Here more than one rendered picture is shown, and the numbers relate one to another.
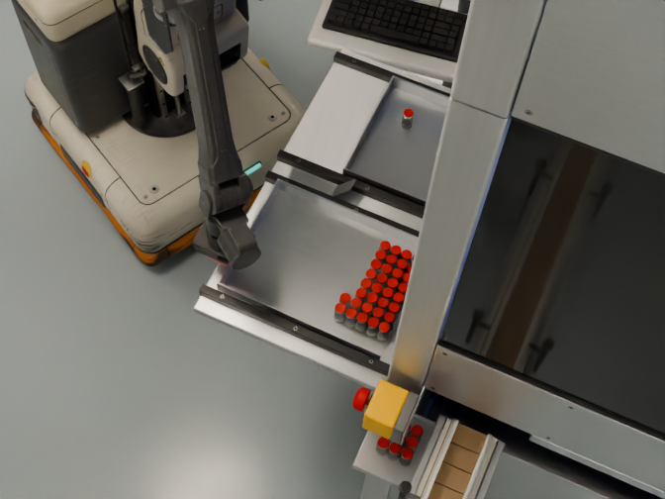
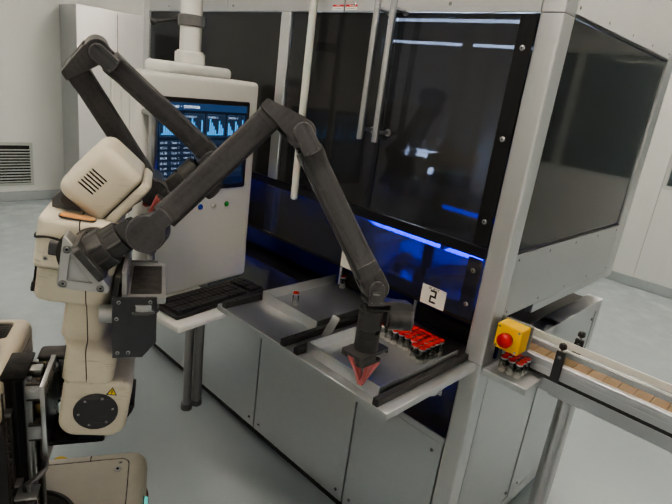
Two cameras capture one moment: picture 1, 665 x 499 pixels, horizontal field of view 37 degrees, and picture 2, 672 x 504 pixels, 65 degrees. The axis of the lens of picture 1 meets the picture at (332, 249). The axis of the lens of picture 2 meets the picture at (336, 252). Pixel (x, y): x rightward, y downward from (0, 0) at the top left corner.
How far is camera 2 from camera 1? 1.74 m
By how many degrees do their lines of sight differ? 65
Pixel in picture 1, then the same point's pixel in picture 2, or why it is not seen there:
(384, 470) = (530, 380)
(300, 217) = (336, 352)
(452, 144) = (559, 47)
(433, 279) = (531, 180)
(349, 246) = not seen: hidden behind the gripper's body
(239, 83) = (66, 475)
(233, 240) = (403, 305)
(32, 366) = not seen: outside the picture
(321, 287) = (394, 361)
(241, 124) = (104, 488)
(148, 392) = not seen: outside the picture
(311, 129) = (269, 330)
